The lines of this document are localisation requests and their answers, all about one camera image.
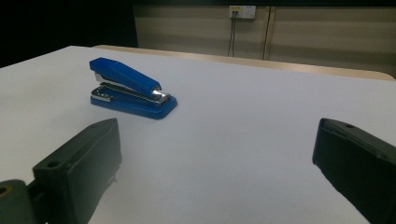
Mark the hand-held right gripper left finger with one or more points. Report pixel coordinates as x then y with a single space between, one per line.
77 171

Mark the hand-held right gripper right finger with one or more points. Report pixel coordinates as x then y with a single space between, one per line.
358 161

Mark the blue stapler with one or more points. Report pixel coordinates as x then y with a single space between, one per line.
124 74

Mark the light wooden table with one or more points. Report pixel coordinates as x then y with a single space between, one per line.
280 65

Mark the white table cover sheet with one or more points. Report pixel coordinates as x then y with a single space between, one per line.
233 124

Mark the white wall socket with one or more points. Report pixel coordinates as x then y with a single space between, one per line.
246 11

